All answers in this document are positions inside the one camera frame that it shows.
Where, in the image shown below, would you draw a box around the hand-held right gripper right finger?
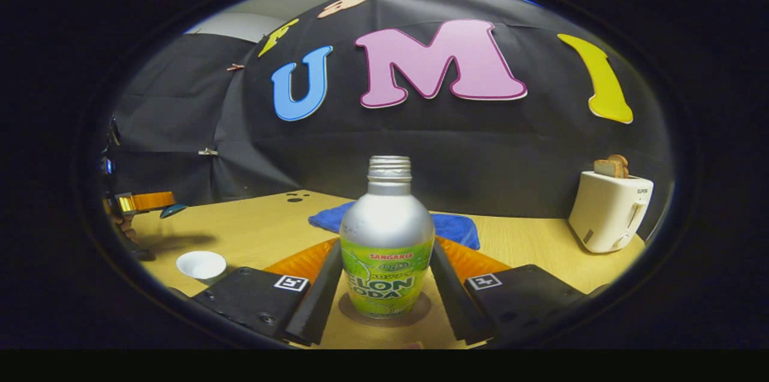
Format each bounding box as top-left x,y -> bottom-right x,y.
429,237 -> 592,344

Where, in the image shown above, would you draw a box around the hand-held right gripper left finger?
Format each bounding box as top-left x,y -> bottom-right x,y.
192,238 -> 343,347

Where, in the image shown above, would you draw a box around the round brown coaster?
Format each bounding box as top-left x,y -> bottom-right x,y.
338,291 -> 432,327

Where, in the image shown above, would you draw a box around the blue teacup with white inside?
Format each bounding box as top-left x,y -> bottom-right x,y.
176,250 -> 228,285

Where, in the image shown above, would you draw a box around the silver green water bottle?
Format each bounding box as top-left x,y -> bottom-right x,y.
339,156 -> 436,319

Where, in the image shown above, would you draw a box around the blue towel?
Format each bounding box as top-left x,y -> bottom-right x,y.
308,201 -> 481,250

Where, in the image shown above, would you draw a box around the black backdrop cloth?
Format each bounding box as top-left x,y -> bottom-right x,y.
108,0 -> 673,238

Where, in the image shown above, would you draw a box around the white toaster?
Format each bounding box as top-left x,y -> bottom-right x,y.
568,171 -> 654,253

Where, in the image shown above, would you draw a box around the toast slices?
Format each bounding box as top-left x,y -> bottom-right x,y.
594,154 -> 629,179

